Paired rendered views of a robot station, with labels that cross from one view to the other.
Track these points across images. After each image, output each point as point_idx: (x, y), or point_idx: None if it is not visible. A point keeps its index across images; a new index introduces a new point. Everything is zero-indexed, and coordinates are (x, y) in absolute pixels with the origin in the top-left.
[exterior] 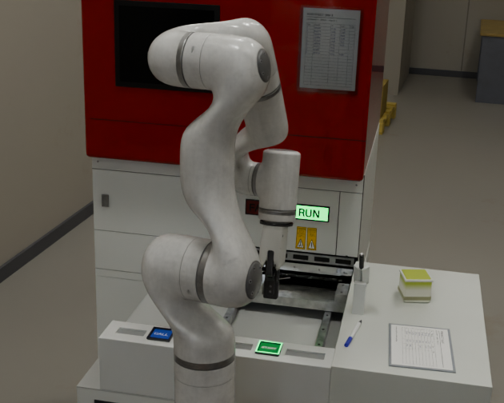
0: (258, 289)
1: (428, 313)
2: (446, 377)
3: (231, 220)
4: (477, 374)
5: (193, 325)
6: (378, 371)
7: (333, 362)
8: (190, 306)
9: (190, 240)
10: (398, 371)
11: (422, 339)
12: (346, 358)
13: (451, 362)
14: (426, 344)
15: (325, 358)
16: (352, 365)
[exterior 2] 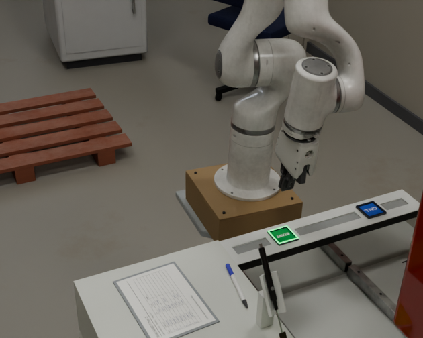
0: (216, 72)
1: None
2: (119, 273)
3: (237, 19)
4: (92, 290)
5: (252, 91)
6: (178, 251)
7: (219, 243)
8: (263, 86)
9: (268, 39)
10: (162, 260)
11: (169, 311)
12: (214, 253)
13: (122, 292)
14: (160, 306)
15: (231, 249)
16: (203, 247)
